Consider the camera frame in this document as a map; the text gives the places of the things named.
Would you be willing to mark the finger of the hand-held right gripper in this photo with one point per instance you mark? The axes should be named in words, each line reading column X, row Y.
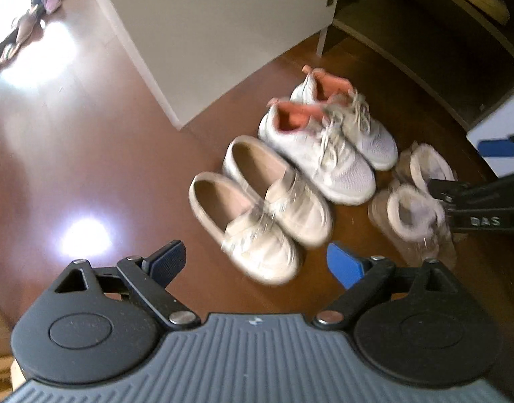
column 496, row 147
column 483, row 195

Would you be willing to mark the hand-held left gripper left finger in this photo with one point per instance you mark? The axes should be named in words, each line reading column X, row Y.
column 169, row 261

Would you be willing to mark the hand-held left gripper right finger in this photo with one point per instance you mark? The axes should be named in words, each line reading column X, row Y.
column 343, row 264

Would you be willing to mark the brown fur-lined boot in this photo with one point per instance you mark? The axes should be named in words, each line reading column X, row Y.
column 429, row 163
column 408, row 235

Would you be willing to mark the cream loafer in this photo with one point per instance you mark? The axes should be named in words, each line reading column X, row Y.
column 257, row 252
column 299, row 214

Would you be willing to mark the white mesh sneaker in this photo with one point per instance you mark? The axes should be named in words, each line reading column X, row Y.
column 341, row 168
column 374, row 138

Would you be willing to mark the dark shoe cabinet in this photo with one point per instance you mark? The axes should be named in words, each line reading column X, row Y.
column 429, row 50

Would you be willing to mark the white cabinet door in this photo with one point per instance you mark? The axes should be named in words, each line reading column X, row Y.
column 198, row 29
column 507, row 113

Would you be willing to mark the pink sandal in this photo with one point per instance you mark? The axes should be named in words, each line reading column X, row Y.
column 52, row 1

